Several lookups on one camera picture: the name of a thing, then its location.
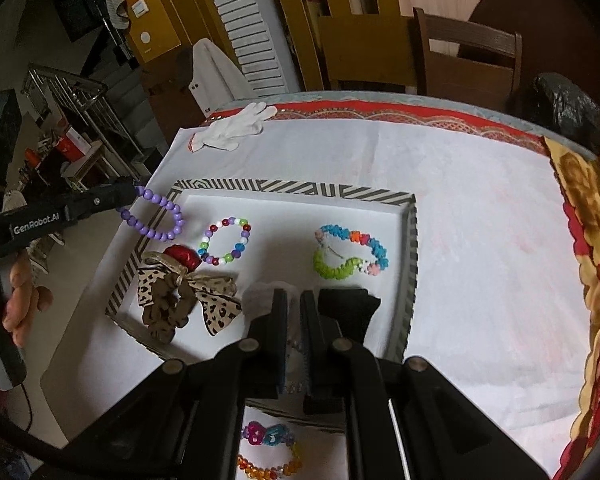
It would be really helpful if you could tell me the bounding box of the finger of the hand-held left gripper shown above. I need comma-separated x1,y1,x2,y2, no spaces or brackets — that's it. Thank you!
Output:
62,180,142,224

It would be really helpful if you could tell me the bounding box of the leopard print bow scrunchie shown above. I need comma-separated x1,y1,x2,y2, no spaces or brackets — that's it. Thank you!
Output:
136,250,244,345

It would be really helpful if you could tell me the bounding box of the dark wooden chair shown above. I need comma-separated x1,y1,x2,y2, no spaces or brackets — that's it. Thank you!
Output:
412,7,524,113

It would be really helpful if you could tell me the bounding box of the red shiny bow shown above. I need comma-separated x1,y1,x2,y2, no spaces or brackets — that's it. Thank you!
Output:
161,244,202,272

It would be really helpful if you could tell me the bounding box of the white hanging plastic bag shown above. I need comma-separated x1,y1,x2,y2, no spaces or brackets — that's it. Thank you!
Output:
100,0,132,32

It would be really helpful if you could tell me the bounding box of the red box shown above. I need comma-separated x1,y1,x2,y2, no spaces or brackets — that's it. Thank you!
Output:
52,127,92,157

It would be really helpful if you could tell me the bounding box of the black white striped tray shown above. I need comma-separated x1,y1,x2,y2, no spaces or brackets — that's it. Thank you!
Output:
105,178,419,433

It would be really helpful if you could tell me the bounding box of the multicolour round bead bracelet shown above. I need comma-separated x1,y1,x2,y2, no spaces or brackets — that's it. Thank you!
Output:
198,217,254,267

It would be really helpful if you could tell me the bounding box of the white ribbed cloth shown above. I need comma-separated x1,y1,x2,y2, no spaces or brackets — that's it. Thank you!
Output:
242,281,302,323

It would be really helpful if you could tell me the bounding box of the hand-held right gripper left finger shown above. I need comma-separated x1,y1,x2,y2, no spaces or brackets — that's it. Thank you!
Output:
34,287,290,480

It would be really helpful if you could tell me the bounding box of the orange bead bracelet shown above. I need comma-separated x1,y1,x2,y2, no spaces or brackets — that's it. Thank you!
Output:
236,442,305,480

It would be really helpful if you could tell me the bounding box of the black cable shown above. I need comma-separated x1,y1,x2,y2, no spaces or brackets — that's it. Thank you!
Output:
0,375,83,467

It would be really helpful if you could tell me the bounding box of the pink blue bead bracelet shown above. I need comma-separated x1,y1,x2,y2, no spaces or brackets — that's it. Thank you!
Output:
240,421,297,449

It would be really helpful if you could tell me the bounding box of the white jacket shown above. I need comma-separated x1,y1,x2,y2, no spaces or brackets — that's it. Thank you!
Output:
190,38,257,114

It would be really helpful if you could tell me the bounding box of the metal stair railing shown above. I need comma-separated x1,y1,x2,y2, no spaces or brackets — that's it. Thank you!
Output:
22,64,147,182

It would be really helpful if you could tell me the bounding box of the white louvred panel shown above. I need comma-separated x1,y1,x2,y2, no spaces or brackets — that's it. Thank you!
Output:
197,0,302,99

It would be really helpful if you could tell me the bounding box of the black plastic bag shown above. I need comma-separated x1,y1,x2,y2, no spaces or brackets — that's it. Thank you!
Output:
512,72,600,157

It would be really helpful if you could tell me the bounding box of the red yellow printed blanket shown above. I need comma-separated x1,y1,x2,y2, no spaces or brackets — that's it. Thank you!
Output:
542,135,600,480

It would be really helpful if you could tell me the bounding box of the person's left hand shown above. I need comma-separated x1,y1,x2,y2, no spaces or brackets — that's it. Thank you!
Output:
0,251,54,347

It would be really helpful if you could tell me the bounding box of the colourful flower bead bracelet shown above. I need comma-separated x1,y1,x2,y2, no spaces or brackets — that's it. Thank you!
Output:
313,224,390,281

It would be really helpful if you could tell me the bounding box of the tan wooden chair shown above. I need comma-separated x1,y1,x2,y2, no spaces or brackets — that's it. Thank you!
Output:
316,15,422,95

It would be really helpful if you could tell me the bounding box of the white cotton glove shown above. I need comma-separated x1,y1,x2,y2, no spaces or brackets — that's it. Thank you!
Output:
187,102,279,153

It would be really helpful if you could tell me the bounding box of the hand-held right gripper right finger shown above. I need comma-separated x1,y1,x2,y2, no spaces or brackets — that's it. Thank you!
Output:
300,290,552,480

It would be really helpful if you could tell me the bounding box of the clear bead bracelet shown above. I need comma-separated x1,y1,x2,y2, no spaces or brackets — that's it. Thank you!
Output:
279,310,312,396

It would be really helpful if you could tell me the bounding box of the white stool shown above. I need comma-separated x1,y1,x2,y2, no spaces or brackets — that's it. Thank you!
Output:
60,142,107,192

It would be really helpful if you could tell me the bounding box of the dark wall picture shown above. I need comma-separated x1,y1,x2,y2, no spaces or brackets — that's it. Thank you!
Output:
55,0,102,44

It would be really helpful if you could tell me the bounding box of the round dark wooden tabletop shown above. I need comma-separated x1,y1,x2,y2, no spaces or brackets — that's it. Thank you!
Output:
467,0,600,98

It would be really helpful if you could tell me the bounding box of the purple bead bracelet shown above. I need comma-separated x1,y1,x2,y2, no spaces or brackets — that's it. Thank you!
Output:
119,185,186,243

